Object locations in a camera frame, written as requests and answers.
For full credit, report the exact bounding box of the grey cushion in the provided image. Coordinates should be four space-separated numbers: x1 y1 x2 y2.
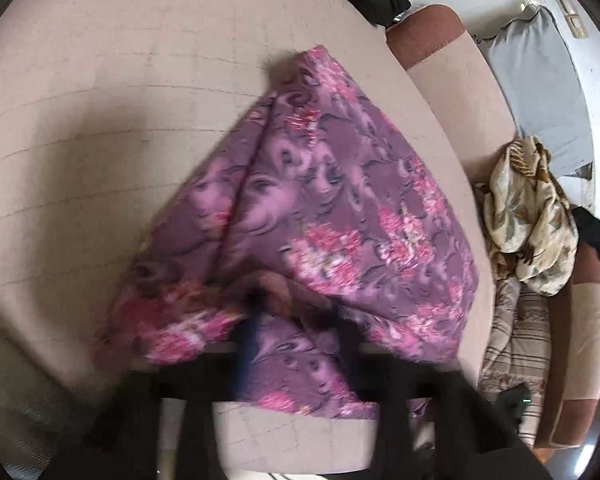
477 6 594 177

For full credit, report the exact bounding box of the beige patterned blanket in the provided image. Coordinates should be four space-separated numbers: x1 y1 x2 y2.
478 276 552 446

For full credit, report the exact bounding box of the cream floral crumpled cloth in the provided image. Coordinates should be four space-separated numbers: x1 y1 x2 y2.
475 136 579 297

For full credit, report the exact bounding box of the purple pink floral garment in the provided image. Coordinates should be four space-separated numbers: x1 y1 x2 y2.
95 46 478 419

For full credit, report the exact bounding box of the pink brown sofa armrest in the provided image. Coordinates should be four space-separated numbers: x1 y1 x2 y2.
534 243 600 448

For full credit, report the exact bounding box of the pink sofa backrest cushion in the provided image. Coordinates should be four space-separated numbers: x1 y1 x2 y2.
386 4 516 184

